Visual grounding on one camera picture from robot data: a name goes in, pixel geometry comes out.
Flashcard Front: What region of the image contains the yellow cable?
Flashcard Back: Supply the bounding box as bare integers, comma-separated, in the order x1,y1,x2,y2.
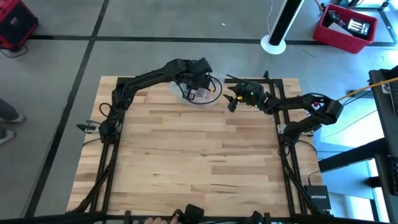
337,77,398,102

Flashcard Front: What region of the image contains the black cable bundle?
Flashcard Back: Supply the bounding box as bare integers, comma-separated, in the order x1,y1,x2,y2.
281,155,321,215
70,155,118,214

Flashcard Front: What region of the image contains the black device with silver slots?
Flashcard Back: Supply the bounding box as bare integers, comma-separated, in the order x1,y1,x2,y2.
346,18,371,40

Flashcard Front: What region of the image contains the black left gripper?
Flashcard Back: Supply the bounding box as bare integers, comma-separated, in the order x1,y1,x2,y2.
180,72,216,101

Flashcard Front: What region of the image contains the black metal table frame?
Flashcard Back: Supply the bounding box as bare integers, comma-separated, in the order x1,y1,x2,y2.
67,70,335,224

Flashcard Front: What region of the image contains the black post with white base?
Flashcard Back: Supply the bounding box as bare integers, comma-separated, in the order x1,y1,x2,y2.
260,0,305,55

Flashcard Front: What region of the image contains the small black device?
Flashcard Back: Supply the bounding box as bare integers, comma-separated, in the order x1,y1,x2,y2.
327,10,345,26

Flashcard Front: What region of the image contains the black teleoperation handle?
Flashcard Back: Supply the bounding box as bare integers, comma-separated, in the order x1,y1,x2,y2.
248,210,265,224
173,203,205,224

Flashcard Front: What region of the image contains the black Netgear network switch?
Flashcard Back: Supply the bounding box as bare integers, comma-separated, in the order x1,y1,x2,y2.
303,185,332,211

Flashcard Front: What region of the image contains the red plastic crate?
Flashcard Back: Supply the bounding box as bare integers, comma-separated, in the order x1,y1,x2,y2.
312,3,379,55

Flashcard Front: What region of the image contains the red and black toolbox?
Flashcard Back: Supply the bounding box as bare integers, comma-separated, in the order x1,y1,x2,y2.
0,0,40,52

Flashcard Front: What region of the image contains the person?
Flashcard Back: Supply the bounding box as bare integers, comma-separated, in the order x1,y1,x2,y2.
0,98,27,147

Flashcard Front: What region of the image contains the person's hand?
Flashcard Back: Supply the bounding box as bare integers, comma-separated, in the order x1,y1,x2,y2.
144,216,178,224

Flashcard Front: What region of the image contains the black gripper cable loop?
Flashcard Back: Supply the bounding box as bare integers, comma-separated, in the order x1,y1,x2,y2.
185,75,223,105

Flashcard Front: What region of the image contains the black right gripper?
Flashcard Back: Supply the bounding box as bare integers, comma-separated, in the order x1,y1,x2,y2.
223,73,266,113

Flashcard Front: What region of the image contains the black desk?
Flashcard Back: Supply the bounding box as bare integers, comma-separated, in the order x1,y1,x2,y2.
318,65,398,224

